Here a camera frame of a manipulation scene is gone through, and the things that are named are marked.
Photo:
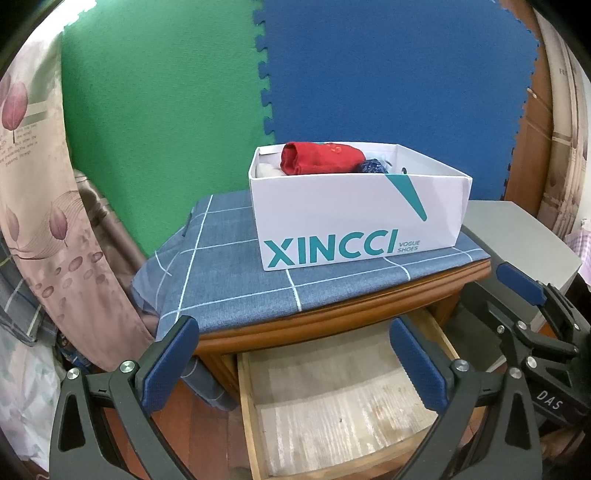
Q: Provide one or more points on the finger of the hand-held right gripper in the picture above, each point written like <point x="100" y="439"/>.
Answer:
<point x="512" y="334"/>
<point x="519" y="281"/>

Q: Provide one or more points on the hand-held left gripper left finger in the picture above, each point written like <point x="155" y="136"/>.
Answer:
<point x="171" y="360"/>

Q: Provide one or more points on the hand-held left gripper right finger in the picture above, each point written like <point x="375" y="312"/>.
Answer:
<point x="418" y="360"/>

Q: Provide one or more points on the wooden drawer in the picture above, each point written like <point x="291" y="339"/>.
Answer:
<point x="247" y="415"/>

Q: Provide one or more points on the white shoe box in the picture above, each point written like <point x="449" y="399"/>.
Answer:
<point x="346" y="221"/>

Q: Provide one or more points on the navy blue underwear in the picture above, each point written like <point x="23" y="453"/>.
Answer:
<point x="371" y="167"/>

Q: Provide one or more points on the red underwear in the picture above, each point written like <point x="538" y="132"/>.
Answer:
<point x="323" y="159"/>

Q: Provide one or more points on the white drawer liner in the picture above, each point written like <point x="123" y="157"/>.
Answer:
<point x="332" y="406"/>

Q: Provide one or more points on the grey cabinet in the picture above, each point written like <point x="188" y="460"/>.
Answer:
<point x="517" y="230"/>

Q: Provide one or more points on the lavender checked cloth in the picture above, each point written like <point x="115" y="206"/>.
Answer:
<point x="579" y="244"/>

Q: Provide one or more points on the wooden nightstand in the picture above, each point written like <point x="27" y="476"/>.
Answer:
<point x="323" y="318"/>

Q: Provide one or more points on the blue checked cloth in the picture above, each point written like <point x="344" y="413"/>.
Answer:
<point x="221" y="267"/>

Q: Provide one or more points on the white floral cloth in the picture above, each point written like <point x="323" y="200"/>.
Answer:
<point x="27" y="392"/>

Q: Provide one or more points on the beige striped curtain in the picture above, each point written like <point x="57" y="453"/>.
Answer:
<point x="570" y="115"/>

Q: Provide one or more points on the pink floral curtain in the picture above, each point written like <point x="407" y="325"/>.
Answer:
<point x="37" y="161"/>

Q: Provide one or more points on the green foam mat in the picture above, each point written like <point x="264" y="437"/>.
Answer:
<point x="161" y="115"/>

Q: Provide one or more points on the blue foam mat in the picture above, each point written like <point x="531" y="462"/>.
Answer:
<point x="392" y="69"/>

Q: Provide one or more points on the wooden door frame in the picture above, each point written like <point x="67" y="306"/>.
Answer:
<point x="531" y="138"/>

